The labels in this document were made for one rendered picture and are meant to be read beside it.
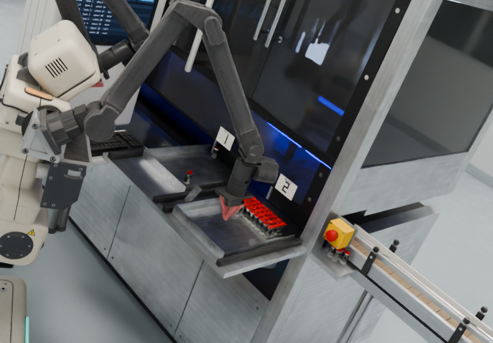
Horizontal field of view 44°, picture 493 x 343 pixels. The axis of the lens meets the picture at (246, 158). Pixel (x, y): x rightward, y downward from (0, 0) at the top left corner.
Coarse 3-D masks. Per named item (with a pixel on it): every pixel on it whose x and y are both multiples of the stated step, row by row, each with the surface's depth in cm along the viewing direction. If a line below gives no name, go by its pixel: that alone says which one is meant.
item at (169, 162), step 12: (204, 144) 248; (144, 156) 227; (156, 156) 232; (168, 156) 235; (180, 156) 239; (192, 156) 243; (204, 156) 246; (156, 168) 222; (168, 168) 227; (180, 168) 230; (192, 168) 234; (204, 168) 237; (216, 168) 241; (228, 168) 245; (168, 180) 218; (180, 180) 222; (192, 180) 225; (204, 180) 228; (216, 180) 232; (228, 180) 228
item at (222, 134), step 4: (220, 128) 235; (220, 132) 235; (224, 132) 234; (228, 132) 233; (220, 136) 236; (224, 136) 234; (228, 136) 233; (232, 136) 231; (216, 140) 237; (220, 140) 236; (224, 140) 234; (228, 140) 233; (232, 140) 231; (224, 144) 234; (228, 144) 233; (228, 148) 233
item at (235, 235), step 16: (176, 208) 199; (192, 208) 207; (208, 208) 211; (192, 224) 194; (208, 224) 202; (224, 224) 206; (240, 224) 209; (208, 240) 190; (224, 240) 197; (240, 240) 200; (256, 240) 204; (272, 240) 201; (224, 256) 186
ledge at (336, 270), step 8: (328, 248) 216; (312, 256) 210; (320, 256) 210; (320, 264) 207; (328, 264) 207; (336, 264) 209; (328, 272) 205; (336, 272) 204; (344, 272) 206; (352, 272) 209; (336, 280) 203
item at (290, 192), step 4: (280, 176) 216; (284, 176) 215; (280, 180) 217; (284, 180) 215; (288, 180) 214; (276, 184) 218; (280, 184) 217; (284, 184) 215; (292, 184) 213; (280, 188) 217; (284, 188) 216; (288, 188) 214; (292, 188) 213; (284, 192) 216; (288, 192) 214; (292, 192) 213; (288, 196) 215; (292, 196) 213
